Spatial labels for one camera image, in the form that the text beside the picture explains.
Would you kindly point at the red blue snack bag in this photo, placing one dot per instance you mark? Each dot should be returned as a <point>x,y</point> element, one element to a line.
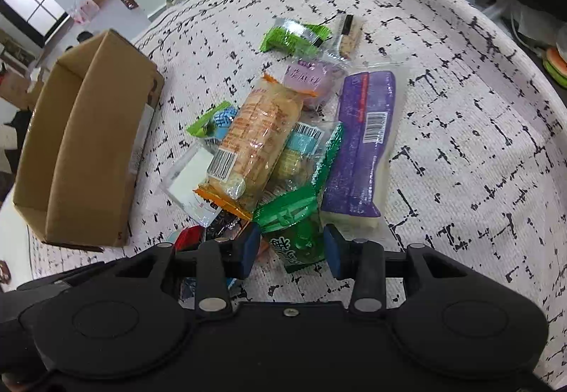
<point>189,239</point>

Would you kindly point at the blue green candy pack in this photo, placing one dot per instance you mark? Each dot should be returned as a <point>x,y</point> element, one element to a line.
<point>213,126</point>

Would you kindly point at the brown cardboard box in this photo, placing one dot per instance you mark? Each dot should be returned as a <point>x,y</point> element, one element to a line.
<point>78,167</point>

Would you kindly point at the dark green snack bag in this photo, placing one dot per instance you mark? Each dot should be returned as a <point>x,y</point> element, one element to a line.
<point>290,222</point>

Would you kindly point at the purple long snack pack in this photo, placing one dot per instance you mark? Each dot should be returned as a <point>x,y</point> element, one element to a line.
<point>369,109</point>

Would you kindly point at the pink plastic bag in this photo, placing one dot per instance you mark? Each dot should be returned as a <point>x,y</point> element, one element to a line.
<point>83,12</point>

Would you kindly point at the lilac round snack pack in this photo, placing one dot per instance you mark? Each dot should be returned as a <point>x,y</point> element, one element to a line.
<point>315,80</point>

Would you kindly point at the orange rice cracker pack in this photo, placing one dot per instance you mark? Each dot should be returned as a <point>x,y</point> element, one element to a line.
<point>241,167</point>

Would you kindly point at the black framed window door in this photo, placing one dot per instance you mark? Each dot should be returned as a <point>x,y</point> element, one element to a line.
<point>37,19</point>

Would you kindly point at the small biscuit stick pack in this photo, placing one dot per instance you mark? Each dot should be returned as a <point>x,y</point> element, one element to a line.
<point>348,33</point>

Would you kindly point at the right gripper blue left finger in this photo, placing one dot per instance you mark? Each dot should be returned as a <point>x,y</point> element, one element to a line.
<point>245,249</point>

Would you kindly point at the white sesame snack pack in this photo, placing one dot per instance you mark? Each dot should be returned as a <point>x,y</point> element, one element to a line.
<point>182,181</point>

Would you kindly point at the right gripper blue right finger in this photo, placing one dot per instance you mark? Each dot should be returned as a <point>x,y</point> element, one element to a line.
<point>338,253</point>

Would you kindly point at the teal label cookie pack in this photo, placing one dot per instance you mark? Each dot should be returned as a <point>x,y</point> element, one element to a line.
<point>304,148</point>

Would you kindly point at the light green snack pack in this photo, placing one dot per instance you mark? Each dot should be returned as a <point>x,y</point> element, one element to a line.
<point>294,38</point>

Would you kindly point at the burger shaped toy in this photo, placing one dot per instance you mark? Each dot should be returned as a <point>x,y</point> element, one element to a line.
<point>555,66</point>

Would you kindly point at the white patterned bed blanket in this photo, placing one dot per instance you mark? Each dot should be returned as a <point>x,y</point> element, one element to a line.
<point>478,169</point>

